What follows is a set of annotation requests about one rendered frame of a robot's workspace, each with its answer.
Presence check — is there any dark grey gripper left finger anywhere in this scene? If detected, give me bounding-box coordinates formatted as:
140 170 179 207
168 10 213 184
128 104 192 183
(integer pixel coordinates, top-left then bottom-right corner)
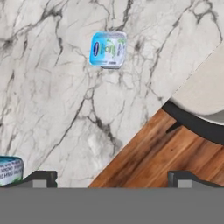
11 170 59 189

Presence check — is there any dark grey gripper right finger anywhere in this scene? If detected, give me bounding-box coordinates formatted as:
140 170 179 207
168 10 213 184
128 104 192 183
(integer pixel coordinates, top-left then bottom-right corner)
167 170 223 189

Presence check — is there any large teal white yogurt container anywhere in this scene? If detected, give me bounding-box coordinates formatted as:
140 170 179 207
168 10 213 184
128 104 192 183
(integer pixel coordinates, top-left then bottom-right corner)
0 155 25 187

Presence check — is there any small blue white yogurt container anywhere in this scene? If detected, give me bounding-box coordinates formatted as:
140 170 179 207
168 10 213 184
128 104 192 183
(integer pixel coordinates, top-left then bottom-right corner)
88 31 128 70

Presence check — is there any beige stool with black frame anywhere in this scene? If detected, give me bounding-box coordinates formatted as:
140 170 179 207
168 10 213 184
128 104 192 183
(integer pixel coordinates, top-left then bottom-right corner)
161 40 224 146

